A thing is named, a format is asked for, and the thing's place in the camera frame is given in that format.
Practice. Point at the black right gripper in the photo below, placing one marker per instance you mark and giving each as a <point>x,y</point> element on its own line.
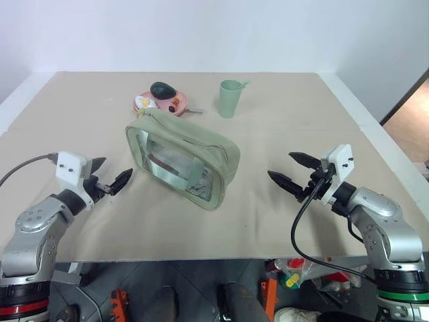
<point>318,179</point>

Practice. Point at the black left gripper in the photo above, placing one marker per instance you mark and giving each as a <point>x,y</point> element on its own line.
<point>97,188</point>

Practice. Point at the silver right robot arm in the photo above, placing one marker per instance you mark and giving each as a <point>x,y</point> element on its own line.
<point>385,228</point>

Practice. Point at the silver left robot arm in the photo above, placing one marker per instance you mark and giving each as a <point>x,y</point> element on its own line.
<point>37,231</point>

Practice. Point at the green transparent toiletry bag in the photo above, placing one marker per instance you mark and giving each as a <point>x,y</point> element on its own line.
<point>182,157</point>

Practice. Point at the white toy fried egg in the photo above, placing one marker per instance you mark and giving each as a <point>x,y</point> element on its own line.
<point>144,101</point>

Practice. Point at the small red black toy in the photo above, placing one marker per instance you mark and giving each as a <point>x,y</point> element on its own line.
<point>173,104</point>

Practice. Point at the green plastic cup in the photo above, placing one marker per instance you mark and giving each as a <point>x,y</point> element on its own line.
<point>229,100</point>

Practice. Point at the dark green toy avocado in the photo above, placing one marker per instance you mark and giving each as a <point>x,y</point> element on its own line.
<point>162,90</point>

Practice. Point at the pink plate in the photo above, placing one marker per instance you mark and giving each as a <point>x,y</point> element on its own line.
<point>179,100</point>

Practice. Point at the green plastic spoon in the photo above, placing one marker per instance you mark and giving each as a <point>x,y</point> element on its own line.
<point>244,84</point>

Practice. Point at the clear bag of toys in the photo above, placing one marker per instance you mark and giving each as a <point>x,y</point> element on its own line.
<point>311,273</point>

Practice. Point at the orange toothed part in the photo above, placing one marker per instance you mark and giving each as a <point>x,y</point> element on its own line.
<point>119,305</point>

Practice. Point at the white shoe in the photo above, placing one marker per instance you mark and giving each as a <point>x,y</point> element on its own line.
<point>296,315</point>

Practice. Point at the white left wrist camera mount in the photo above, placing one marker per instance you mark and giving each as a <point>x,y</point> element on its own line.
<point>68,169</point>

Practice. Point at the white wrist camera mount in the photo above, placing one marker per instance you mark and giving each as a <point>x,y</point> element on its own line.
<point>340,167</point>
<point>68,169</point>

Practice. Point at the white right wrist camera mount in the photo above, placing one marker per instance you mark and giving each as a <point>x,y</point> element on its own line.
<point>340,167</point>

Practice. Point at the grey metal bracket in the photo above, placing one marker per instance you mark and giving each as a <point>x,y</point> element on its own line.
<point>67,273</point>

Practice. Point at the orange upright frame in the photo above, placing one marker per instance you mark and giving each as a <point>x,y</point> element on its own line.
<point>269,292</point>

